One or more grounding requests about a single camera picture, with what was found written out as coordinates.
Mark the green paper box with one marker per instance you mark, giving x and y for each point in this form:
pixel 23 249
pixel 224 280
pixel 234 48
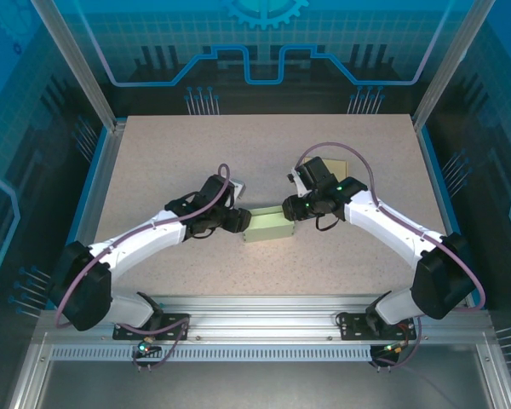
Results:
pixel 268 230

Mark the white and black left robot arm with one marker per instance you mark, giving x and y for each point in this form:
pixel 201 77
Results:
pixel 145 238

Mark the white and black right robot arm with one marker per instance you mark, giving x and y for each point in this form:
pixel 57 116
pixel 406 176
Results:
pixel 392 226

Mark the small connector with green light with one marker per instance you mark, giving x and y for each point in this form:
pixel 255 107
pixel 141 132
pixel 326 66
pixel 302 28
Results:
pixel 144 347
pixel 392 348

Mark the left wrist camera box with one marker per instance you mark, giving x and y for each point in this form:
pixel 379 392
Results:
pixel 239 187

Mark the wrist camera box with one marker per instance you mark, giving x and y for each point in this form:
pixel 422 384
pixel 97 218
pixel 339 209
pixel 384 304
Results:
pixel 315 170
pixel 239 187

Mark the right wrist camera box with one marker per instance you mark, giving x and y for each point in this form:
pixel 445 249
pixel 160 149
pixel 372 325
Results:
pixel 315 170

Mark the aluminium mounting rail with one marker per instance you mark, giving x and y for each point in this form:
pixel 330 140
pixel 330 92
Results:
pixel 260 315

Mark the blue and aluminium side rail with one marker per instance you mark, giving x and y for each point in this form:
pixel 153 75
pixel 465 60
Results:
pixel 87 213
pixel 448 213

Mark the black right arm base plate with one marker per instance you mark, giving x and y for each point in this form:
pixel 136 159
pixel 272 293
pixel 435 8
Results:
pixel 353 330

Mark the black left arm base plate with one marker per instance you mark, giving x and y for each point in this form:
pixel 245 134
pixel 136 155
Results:
pixel 123 330

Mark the aluminium corner post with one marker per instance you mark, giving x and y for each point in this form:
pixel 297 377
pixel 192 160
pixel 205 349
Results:
pixel 87 72
pixel 449 64

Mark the aluminium lower frame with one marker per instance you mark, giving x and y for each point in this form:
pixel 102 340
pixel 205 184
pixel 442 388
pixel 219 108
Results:
pixel 27 379

